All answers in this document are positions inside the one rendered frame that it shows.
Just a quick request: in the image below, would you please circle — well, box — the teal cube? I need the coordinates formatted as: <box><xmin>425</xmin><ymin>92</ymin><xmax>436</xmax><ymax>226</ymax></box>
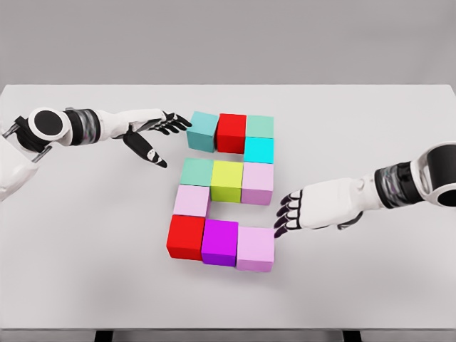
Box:
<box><xmin>186</xmin><ymin>110</ymin><xmax>220</xmax><ymax>152</ymax></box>

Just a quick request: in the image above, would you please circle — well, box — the magenta purple cube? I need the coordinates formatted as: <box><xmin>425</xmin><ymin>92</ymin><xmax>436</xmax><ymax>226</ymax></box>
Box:
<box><xmin>200</xmin><ymin>219</ymin><xmax>239</xmax><ymax>267</ymax></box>

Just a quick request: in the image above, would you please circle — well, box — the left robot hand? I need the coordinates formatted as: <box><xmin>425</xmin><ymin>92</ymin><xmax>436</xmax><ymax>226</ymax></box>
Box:
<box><xmin>123</xmin><ymin>109</ymin><xmax>193</xmax><ymax>170</ymax></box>

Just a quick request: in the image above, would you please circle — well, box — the light pink cube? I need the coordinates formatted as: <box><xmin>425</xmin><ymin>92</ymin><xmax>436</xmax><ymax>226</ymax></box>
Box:
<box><xmin>172</xmin><ymin>184</ymin><xmax>211</xmax><ymax>218</ymax></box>
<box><xmin>241</xmin><ymin>162</ymin><xmax>274</xmax><ymax>206</ymax></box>
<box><xmin>236</xmin><ymin>226</ymin><xmax>276</xmax><ymax>273</ymax></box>

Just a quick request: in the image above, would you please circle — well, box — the yellow-green cube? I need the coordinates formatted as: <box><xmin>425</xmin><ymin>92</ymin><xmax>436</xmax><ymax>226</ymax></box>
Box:
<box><xmin>209</xmin><ymin>160</ymin><xmax>244</xmax><ymax>203</ymax></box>

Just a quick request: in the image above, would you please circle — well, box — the red cube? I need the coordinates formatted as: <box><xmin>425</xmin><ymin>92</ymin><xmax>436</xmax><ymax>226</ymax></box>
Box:
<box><xmin>215</xmin><ymin>113</ymin><xmax>247</xmax><ymax>155</ymax></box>
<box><xmin>166</xmin><ymin>214</ymin><xmax>207</xmax><ymax>261</ymax></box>

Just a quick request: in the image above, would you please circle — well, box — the mint green cube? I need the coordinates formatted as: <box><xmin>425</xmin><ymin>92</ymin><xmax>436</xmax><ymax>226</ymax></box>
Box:
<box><xmin>179</xmin><ymin>157</ymin><xmax>215</xmax><ymax>187</ymax></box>
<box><xmin>245</xmin><ymin>115</ymin><xmax>275</xmax><ymax>139</ymax></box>

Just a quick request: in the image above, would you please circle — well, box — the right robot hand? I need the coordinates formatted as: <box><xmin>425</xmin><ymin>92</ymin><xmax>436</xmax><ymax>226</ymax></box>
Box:
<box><xmin>273</xmin><ymin>180</ymin><xmax>352</xmax><ymax>239</ymax></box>

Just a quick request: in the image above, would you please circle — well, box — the cyan cube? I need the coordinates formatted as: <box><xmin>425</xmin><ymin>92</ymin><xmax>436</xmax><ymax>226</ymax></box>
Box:
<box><xmin>243</xmin><ymin>136</ymin><xmax>275</xmax><ymax>165</ymax></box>

